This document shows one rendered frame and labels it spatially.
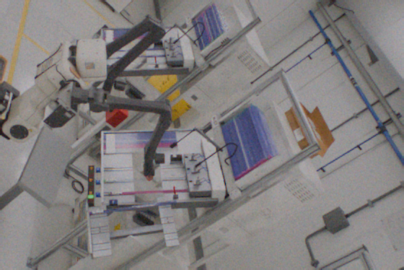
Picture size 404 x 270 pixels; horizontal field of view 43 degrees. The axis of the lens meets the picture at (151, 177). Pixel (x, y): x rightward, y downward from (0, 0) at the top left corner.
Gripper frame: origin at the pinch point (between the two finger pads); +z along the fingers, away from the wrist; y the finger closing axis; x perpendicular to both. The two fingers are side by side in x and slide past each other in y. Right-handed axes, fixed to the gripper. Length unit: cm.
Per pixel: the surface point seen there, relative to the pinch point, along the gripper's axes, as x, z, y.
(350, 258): -87, -38, -95
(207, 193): -34.7, -1.5, -16.7
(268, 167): -68, -26, -22
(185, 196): -21.7, 1.3, -15.1
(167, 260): -11, 60, -21
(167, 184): -11.4, 1.1, -4.6
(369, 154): -191, 63, 77
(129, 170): 12.3, 0.6, 9.1
